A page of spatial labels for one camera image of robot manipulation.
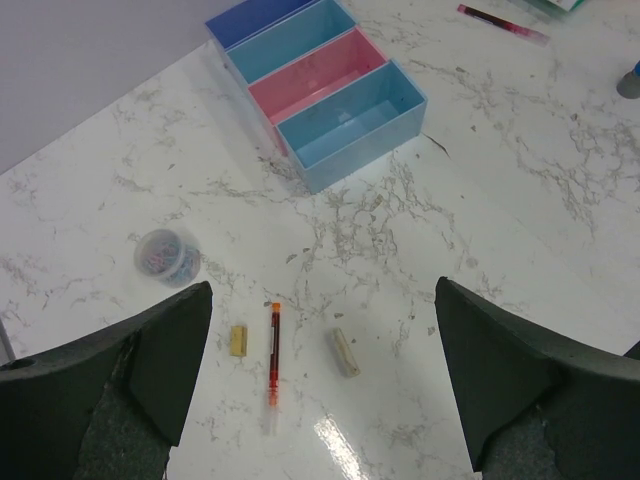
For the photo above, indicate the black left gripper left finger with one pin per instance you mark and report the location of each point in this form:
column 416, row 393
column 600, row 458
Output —
column 109, row 405

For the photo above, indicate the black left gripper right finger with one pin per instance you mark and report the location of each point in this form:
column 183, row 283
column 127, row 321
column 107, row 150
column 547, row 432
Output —
column 525, row 393

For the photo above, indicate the small yellow eraser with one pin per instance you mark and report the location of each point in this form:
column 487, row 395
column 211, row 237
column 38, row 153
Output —
column 238, row 341

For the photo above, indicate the clear tub of paper clips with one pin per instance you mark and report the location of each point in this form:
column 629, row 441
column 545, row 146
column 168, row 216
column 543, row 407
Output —
column 167, row 257

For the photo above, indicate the red mechanical pencil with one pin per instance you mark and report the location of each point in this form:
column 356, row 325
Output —
column 273, row 380

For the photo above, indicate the blue cap glue bottle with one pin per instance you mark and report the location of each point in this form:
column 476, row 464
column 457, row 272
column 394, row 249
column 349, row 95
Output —
column 629, row 85

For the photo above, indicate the red pen clear cap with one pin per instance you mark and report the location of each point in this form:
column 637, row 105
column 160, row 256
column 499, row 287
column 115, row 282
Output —
column 520, row 31

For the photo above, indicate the beige chalk stick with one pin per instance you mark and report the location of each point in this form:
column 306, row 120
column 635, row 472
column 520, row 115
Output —
column 343, row 353

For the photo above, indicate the light blue bin left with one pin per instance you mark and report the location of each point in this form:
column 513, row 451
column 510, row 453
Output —
column 354, row 126

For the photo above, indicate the light blue bin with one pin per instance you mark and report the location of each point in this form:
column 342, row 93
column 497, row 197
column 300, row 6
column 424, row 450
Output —
column 354, row 126
column 288, row 40

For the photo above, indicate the pink bin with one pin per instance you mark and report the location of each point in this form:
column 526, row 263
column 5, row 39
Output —
column 312, row 77

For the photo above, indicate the purple blue bin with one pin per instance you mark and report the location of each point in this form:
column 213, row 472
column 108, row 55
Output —
column 251, row 17

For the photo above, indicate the light blue bin middle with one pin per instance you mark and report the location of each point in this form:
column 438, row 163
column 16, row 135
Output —
column 288, row 40

